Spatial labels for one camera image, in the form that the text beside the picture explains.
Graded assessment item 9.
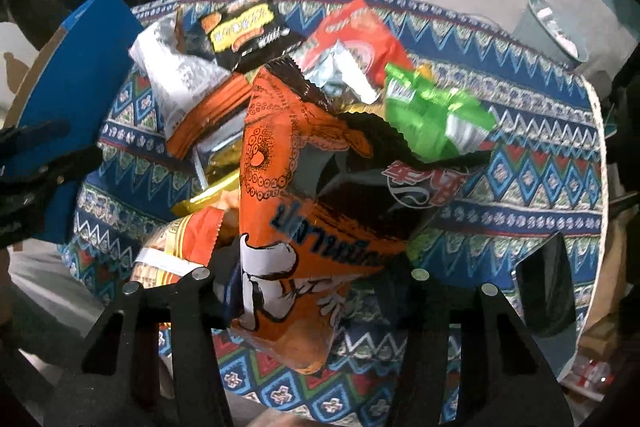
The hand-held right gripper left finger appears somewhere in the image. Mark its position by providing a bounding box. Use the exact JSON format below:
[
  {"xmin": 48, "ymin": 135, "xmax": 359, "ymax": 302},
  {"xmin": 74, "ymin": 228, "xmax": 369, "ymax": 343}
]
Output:
[{"xmin": 56, "ymin": 266, "xmax": 246, "ymax": 427}]

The pale blue trash bin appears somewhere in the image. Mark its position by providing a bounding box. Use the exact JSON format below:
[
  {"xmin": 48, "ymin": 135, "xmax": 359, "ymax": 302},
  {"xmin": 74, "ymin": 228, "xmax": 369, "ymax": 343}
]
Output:
[{"xmin": 514, "ymin": 0, "xmax": 592, "ymax": 70}]

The silver snack packet orange end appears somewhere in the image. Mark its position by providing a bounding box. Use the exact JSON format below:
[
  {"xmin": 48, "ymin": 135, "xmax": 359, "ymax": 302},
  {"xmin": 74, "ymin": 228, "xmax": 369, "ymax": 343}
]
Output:
[{"xmin": 128, "ymin": 14, "xmax": 252, "ymax": 158}]

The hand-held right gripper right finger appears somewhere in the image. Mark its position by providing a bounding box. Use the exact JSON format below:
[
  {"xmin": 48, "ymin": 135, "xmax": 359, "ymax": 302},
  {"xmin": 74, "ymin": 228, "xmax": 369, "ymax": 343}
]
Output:
[{"xmin": 395, "ymin": 268, "xmax": 576, "ymax": 427}]

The brown cardboard box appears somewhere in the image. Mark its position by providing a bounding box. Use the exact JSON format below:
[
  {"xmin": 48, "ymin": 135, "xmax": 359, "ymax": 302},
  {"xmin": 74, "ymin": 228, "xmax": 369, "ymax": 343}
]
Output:
[{"xmin": 575, "ymin": 207, "xmax": 632, "ymax": 350}]

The blue patterned tablecloth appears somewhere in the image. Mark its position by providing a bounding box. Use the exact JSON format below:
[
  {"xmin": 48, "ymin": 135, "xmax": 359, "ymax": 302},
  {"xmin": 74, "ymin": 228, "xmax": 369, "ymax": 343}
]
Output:
[{"xmin": 59, "ymin": 0, "xmax": 610, "ymax": 424}]

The green snack packet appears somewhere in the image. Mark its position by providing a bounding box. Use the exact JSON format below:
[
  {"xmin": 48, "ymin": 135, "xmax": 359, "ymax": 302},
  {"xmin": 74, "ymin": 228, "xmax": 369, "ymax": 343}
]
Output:
[{"xmin": 383, "ymin": 63, "xmax": 499, "ymax": 164}]

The red snack packet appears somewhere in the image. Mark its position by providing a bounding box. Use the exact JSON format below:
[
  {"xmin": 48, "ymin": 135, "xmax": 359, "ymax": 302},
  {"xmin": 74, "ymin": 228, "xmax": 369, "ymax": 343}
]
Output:
[{"xmin": 299, "ymin": 0, "xmax": 417, "ymax": 104}]

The black chips bag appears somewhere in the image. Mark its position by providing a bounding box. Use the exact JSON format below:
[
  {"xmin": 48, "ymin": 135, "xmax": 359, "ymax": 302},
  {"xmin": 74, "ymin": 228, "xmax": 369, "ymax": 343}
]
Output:
[{"xmin": 315, "ymin": 111, "xmax": 495, "ymax": 253}]

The orange yellow striped snack packet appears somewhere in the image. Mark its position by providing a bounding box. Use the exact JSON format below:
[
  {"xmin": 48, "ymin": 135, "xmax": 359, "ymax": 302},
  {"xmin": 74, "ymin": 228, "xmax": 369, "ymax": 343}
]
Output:
[{"xmin": 130, "ymin": 206, "xmax": 227, "ymax": 289}]

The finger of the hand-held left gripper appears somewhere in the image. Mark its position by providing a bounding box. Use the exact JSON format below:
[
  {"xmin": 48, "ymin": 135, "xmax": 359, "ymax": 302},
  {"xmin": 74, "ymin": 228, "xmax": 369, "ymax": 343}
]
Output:
[
  {"xmin": 0, "ymin": 146, "xmax": 104, "ymax": 208},
  {"xmin": 0, "ymin": 121, "xmax": 71, "ymax": 164}
]

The black flat object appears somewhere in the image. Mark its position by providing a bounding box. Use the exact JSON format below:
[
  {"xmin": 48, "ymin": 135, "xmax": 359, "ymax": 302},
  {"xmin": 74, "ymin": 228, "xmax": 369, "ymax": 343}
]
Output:
[{"xmin": 514, "ymin": 231, "xmax": 577, "ymax": 339}]

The black yellow label snack packet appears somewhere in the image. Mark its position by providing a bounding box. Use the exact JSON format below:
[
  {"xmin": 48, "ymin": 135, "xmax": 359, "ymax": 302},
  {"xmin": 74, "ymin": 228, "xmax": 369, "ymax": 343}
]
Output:
[{"xmin": 197, "ymin": 0, "xmax": 307, "ymax": 74}]

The orange tiger print snack bag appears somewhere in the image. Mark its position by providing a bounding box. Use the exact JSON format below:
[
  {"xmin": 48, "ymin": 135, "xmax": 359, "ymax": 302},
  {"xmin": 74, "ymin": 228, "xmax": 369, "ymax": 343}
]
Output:
[{"xmin": 225, "ymin": 57, "xmax": 417, "ymax": 376}]

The blue cardboard box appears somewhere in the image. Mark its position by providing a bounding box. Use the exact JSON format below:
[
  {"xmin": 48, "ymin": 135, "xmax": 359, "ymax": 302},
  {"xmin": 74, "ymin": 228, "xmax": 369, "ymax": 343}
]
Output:
[{"xmin": 0, "ymin": 0, "xmax": 147, "ymax": 244}]

